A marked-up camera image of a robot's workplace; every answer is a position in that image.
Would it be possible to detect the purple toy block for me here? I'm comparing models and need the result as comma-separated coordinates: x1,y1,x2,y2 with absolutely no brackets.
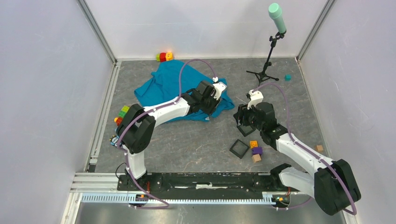
251,147,263,156

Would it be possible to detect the white slotted cable duct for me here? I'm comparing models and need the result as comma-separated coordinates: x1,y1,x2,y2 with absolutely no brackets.
81,193,275,205

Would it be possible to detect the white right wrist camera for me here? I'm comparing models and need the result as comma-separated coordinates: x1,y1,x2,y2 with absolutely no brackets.
247,90,263,110

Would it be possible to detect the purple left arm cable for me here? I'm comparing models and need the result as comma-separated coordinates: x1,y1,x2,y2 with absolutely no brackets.
116,58,218,210

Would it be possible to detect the mint green microphone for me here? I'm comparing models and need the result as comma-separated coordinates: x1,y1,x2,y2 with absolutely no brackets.
268,3,287,34

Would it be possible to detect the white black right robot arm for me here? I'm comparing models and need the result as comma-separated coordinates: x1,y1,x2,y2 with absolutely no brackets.
233,102,361,215

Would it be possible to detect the black square frame upper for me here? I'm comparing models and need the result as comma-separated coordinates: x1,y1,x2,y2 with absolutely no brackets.
237,125,256,137

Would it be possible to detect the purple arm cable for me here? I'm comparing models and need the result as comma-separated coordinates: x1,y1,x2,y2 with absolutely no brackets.
116,58,218,210
252,82,358,216

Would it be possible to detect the black square frame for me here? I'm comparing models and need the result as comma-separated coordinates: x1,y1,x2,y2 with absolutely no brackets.
237,125,256,137
229,139,250,159

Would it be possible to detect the black square frame lower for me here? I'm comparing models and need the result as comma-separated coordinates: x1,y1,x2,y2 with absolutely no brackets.
229,139,250,159

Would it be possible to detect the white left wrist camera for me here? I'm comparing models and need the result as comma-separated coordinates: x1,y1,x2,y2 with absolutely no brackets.
212,77,227,100

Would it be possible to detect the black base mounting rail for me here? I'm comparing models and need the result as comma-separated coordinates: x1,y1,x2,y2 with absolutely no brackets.
117,172,296,200

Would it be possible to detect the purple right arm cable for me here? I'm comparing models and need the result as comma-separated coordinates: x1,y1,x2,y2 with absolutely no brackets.
252,82,358,216

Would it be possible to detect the teal blue cloth garment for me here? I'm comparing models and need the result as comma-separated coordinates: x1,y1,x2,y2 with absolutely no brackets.
134,60,235,122

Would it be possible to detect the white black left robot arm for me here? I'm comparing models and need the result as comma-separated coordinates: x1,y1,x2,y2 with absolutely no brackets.
116,80,226,190

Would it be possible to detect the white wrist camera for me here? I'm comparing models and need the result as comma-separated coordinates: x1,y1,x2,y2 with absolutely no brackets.
247,90,263,110
212,77,227,100

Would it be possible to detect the tan wooden cube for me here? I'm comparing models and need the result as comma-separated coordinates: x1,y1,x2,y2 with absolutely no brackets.
252,154,262,163

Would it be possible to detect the green red orange toy stack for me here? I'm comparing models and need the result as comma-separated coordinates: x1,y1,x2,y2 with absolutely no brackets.
156,52,174,63

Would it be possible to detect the black tripod microphone stand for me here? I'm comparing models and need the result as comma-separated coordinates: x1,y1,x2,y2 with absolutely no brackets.
246,31,286,86

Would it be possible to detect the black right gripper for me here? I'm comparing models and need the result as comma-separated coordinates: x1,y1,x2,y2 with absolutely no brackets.
233,101,264,132

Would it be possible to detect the orange toy block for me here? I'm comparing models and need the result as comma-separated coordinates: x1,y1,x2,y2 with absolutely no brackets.
249,140,258,148

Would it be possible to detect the colourful toy block train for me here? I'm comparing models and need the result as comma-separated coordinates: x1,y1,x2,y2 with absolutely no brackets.
114,105,130,126

